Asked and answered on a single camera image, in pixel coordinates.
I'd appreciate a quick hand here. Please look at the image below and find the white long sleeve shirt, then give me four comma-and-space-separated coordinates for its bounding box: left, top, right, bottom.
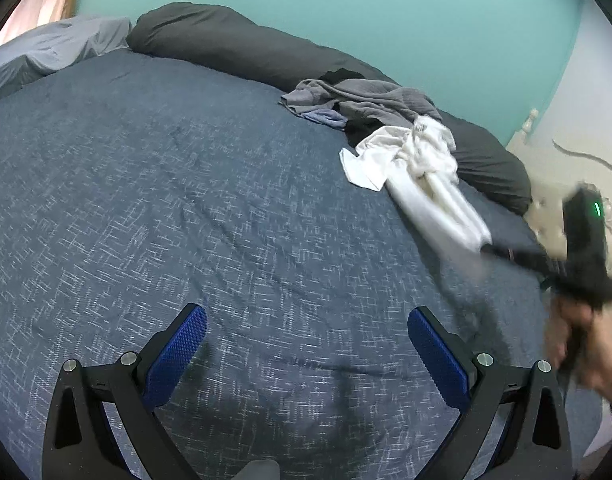
339, 115, 491, 261

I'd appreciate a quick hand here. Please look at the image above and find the person's right hand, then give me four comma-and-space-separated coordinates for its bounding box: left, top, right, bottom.
544, 296, 612, 407

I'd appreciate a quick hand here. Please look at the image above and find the grey crumpled garment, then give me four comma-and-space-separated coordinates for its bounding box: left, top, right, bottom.
280, 78, 443, 128

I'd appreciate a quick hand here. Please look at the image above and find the dark blue patterned bedspread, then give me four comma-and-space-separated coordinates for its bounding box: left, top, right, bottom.
0, 48, 604, 480

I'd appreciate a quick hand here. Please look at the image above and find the light blue small garment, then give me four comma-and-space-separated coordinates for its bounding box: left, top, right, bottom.
300, 108, 347, 130

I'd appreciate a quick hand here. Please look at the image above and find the black garment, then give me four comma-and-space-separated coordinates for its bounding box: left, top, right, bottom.
320, 68, 364, 86

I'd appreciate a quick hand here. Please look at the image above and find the dark grey rolled duvet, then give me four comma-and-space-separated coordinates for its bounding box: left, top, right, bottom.
127, 2, 531, 216

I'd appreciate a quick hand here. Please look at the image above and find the light grey bed sheet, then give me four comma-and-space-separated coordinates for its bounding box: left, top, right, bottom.
0, 16, 131, 100

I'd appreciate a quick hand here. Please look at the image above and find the pink window curtain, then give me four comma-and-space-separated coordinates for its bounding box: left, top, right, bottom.
0, 0, 85, 57

